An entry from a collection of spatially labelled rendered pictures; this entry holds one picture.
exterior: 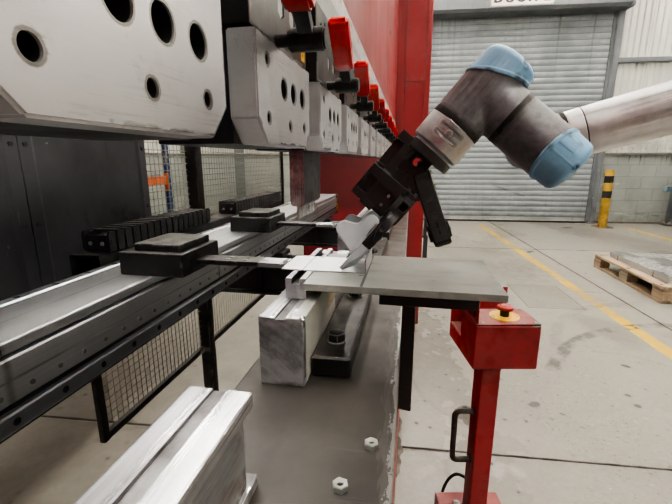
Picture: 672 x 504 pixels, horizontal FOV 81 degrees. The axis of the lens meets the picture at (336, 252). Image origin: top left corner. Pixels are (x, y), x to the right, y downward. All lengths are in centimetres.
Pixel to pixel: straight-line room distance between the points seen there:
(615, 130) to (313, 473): 60
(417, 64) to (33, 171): 232
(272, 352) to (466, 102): 41
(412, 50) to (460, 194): 554
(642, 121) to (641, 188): 857
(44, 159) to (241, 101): 64
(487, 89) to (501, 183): 770
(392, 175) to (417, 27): 230
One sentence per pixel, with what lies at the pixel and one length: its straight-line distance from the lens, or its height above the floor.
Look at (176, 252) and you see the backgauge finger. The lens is 66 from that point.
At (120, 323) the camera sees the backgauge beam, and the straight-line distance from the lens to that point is 63.
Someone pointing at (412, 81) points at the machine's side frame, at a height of 165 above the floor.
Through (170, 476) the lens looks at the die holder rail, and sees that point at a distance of 30.
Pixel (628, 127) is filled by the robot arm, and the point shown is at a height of 121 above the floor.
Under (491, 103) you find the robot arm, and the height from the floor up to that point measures 123.
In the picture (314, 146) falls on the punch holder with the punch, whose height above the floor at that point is 118.
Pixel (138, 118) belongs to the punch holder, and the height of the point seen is 118.
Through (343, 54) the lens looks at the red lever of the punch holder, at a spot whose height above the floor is 128.
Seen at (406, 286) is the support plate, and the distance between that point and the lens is 53.
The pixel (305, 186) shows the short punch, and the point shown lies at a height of 113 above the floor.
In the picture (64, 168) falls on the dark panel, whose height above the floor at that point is 115.
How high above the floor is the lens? 116
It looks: 13 degrees down
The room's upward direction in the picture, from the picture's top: straight up
